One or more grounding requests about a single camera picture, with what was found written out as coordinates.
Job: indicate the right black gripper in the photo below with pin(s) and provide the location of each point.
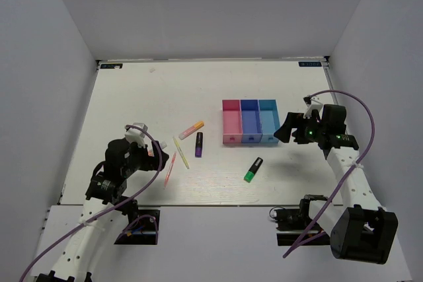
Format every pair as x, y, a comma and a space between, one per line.
284, 132

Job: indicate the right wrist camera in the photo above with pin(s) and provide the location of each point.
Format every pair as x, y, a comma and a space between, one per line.
313, 103

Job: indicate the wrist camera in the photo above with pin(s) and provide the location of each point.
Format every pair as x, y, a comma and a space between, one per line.
313, 103
133, 135

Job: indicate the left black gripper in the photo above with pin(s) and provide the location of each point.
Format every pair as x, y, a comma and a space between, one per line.
151, 162

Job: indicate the right corner label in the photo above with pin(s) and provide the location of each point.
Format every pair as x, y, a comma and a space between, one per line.
310, 64

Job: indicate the yellow thin pen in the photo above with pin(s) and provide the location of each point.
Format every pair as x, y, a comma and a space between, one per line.
179, 149

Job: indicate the pink drawer box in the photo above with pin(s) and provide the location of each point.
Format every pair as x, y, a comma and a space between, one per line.
232, 122

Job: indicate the light blue drawer box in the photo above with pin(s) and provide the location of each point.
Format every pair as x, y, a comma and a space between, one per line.
269, 120

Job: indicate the purple black highlighter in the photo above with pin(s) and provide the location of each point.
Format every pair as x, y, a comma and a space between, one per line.
199, 144

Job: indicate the green black highlighter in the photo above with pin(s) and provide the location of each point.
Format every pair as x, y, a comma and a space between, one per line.
253, 170

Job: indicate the left corner label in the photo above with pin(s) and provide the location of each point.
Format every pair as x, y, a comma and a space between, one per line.
111, 66

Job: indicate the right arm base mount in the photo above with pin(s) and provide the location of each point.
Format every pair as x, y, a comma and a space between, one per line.
292, 221

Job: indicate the corner label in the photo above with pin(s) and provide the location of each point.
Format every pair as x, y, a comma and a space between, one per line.
310, 64
111, 66

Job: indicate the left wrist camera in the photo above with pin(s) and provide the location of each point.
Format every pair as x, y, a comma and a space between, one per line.
133, 135

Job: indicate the pink thin pen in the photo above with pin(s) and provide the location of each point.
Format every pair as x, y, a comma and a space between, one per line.
170, 169

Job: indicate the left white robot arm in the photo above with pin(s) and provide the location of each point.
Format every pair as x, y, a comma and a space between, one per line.
105, 208

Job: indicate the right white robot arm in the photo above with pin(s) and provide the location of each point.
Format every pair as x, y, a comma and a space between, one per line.
361, 229

